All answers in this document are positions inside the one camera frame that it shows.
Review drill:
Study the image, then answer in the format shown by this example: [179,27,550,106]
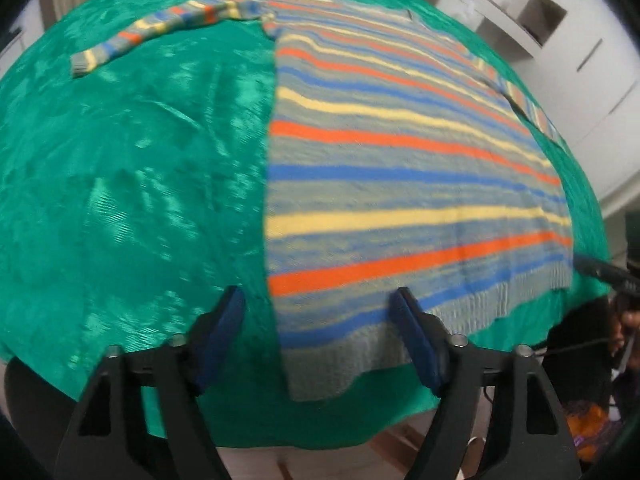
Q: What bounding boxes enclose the white built-in cabinet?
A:
[405,0,640,147]

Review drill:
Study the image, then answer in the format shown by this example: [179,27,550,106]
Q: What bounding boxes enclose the striped knit sweater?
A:
[70,0,574,402]

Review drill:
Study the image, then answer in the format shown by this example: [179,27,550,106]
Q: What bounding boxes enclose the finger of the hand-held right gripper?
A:
[574,254,640,297]

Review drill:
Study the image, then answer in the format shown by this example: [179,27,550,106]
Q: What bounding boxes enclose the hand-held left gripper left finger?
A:
[54,285,247,480]

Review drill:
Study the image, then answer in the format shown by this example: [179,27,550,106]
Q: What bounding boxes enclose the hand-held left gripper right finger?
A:
[389,286,583,480]

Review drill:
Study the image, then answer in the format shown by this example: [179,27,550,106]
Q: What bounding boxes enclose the green patterned bedspread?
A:
[0,0,613,451]

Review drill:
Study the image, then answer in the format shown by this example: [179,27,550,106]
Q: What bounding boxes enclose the orange patterned bag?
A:
[564,402,622,461]

